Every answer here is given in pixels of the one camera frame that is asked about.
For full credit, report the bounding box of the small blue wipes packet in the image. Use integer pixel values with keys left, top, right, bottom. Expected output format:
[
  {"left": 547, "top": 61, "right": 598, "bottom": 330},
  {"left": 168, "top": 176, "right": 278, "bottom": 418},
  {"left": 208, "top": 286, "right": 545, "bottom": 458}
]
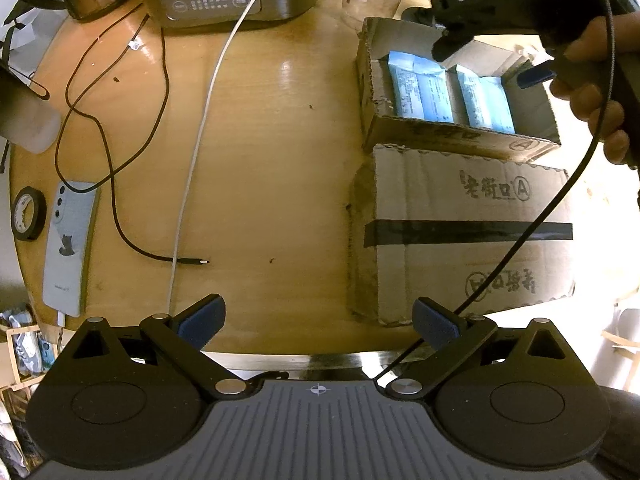
[{"left": 454, "top": 64, "right": 515, "bottom": 134}]

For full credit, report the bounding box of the large blue wipes packet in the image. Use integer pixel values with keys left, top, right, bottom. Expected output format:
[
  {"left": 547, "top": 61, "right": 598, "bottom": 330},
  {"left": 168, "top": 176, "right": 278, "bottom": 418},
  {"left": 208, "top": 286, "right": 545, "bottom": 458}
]
[{"left": 387, "top": 51, "right": 454, "bottom": 124}]

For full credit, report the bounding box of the person right hand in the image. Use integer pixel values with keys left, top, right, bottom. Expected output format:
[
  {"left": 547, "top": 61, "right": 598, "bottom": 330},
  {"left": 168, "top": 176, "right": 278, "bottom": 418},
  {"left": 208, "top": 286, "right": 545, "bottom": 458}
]
[{"left": 550, "top": 12, "right": 640, "bottom": 165}]

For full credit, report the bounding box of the closed cardboard box black tape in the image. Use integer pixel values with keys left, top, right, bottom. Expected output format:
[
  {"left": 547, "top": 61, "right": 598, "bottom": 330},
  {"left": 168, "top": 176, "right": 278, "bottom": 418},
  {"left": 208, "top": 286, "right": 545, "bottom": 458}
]
[{"left": 347, "top": 144, "right": 575, "bottom": 326}]

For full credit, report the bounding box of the light blue smartphone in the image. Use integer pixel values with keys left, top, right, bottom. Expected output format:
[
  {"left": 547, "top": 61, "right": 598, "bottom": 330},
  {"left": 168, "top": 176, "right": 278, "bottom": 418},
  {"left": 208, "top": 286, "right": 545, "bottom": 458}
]
[{"left": 42, "top": 181, "right": 99, "bottom": 318}]

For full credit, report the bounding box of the open cardboard box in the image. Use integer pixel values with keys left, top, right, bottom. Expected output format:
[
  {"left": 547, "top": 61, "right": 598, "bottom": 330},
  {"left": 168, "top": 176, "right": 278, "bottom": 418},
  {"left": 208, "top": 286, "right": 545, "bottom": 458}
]
[{"left": 356, "top": 18, "right": 561, "bottom": 162}]

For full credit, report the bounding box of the black tape roll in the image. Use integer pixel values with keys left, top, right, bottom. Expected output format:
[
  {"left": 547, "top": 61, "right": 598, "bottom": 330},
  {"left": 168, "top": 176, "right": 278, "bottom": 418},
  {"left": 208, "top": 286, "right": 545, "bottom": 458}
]
[{"left": 11, "top": 186, "right": 47, "bottom": 242}]

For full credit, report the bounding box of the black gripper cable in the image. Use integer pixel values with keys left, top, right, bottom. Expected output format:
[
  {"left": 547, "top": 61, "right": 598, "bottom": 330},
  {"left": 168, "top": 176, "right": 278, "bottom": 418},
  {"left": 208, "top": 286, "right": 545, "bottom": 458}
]
[{"left": 372, "top": 0, "right": 618, "bottom": 385}]

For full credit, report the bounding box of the white charging cable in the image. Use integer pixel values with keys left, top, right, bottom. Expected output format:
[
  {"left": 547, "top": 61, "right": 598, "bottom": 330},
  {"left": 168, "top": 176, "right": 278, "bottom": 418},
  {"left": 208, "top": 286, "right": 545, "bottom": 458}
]
[{"left": 166, "top": 0, "right": 292, "bottom": 316}]

